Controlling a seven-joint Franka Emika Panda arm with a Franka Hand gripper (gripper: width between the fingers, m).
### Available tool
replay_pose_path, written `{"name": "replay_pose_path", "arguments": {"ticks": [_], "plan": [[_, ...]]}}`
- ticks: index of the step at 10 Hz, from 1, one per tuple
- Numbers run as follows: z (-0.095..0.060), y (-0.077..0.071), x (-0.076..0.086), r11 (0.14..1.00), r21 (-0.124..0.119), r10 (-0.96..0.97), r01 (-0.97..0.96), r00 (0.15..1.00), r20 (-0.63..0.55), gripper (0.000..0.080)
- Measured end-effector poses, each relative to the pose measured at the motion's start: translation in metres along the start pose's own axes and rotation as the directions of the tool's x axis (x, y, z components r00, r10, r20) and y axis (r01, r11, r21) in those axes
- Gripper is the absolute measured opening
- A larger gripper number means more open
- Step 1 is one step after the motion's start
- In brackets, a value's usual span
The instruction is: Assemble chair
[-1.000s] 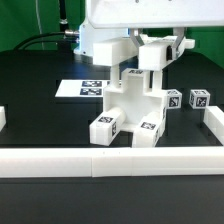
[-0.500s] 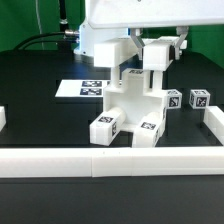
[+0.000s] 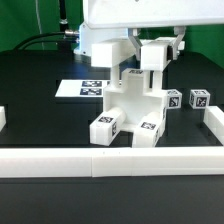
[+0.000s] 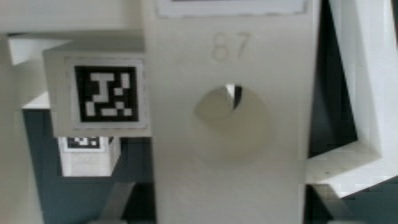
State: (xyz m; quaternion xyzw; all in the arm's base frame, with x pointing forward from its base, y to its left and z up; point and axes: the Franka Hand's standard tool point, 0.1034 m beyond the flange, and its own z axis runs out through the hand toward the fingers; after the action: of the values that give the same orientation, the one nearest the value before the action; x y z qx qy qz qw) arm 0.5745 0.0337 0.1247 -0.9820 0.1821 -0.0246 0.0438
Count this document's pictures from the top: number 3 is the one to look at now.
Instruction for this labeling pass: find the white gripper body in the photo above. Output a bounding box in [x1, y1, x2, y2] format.
[83, 0, 224, 29]

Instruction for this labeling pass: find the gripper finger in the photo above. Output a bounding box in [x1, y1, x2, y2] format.
[168, 26, 186, 60]
[128, 28, 142, 60]

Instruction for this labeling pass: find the white chair seat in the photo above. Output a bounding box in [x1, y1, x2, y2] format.
[103, 68, 167, 132]

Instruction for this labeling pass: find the white tagged cube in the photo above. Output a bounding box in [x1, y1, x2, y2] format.
[167, 89, 182, 109]
[189, 89, 210, 109]

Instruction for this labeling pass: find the white chair back frame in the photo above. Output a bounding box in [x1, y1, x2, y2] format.
[91, 37, 185, 89]

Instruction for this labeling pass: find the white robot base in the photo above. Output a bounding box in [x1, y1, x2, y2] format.
[74, 22, 128, 56]

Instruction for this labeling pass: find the white left fence stub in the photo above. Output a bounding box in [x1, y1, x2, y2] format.
[0, 106, 6, 132]

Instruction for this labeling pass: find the black cable bundle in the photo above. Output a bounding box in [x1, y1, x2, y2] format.
[13, 29, 81, 52]

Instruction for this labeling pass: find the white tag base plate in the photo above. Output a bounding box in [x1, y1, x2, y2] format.
[55, 80, 109, 97]

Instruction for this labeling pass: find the white right fence wall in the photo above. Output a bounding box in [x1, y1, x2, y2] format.
[203, 106, 224, 146]

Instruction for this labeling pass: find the white fence wall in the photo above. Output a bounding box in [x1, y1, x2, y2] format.
[203, 106, 224, 146]
[0, 147, 224, 178]

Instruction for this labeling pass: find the white front fence wall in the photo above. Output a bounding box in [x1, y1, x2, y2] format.
[0, 147, 224, 178]

